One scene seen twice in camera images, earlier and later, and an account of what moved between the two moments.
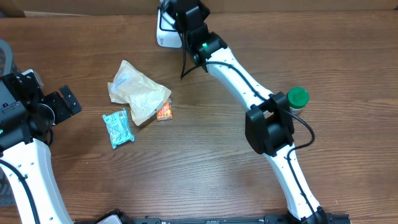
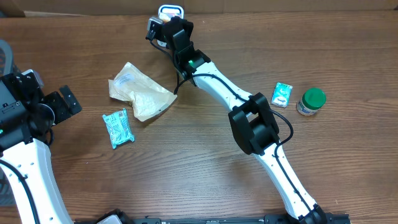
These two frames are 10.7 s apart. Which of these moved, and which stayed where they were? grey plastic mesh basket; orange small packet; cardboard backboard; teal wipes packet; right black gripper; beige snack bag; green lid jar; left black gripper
Moved: green lid jar; orange small packet; right black gripper
Stayed: beige snack bag; grey plastic mesh basket; left black gripper; teal wipes packet; cardboard backboard
